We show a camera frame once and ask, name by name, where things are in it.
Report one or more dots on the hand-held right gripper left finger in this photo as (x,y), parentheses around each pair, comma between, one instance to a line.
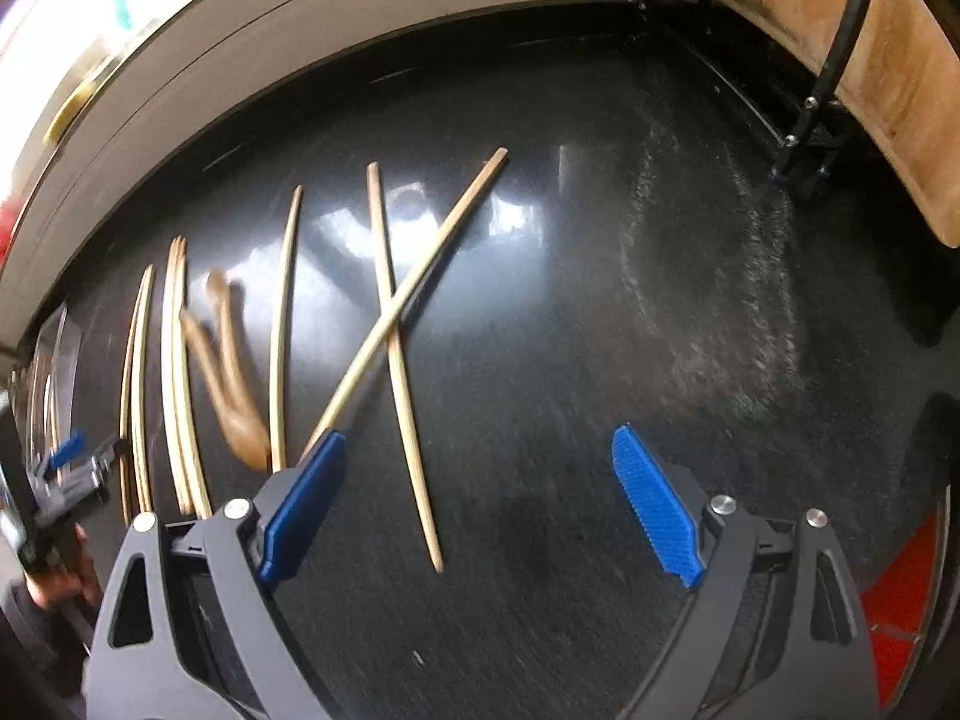
(300,502)

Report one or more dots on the red packet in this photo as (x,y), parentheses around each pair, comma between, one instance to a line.
(6,221)

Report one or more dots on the yellow flat item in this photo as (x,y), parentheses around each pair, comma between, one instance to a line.
(71,109)

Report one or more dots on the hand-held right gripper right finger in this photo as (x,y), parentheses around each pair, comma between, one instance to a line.
(660,502)

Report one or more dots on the red plastic stool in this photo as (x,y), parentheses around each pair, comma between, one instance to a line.
(900,615)

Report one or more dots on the brown wooden spoon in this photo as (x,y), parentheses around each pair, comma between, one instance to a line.
(240,427)

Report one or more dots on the clear glass container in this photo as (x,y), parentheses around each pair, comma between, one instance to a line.
(56,360)

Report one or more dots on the tan chair with black frame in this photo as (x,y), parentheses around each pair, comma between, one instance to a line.
(900,75)

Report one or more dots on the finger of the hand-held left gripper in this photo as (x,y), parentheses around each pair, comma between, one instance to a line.
(67,451)

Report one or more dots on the long tapered wooden chopstick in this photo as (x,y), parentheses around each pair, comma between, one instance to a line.
(420,277)

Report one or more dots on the person's left hand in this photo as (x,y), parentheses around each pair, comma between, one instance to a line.
(60,577)

